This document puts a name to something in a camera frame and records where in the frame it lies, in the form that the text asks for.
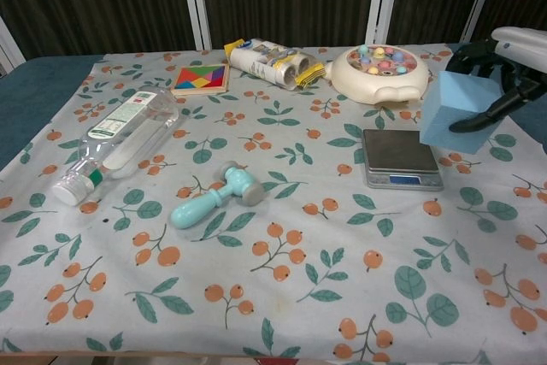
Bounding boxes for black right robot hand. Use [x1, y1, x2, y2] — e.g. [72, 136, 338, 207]
[445, 41, 547, 134]

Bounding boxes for light blue foam block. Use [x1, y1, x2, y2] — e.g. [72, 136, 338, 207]
[419, 71, 502, 156]

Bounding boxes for silver digital kitchen scale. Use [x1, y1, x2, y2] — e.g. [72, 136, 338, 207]
[362, 128, 444, 191]

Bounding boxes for cream fishing game toy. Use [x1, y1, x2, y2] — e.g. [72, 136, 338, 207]
[326, 44, 430, 106]

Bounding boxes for pack of plastic wrap rolls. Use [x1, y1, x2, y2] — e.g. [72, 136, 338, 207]
[223, 38, 326, 91]

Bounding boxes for floral fruit print tablecloth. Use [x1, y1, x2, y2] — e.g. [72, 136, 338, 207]
[0, 43, 547, 360]

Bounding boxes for light blue toy hammer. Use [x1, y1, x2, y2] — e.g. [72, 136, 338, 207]
[170, 161, 264, 230]

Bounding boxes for colourful wooden tangram puzzle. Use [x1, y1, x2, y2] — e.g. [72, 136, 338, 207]
[170, 64, 231, 97]

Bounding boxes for clear plastic bottle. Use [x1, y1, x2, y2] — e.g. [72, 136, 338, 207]
[52, 87, 180, 207]

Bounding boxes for teal table cover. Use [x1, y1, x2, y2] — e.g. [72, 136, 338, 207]
[0, 55, 108, 172]

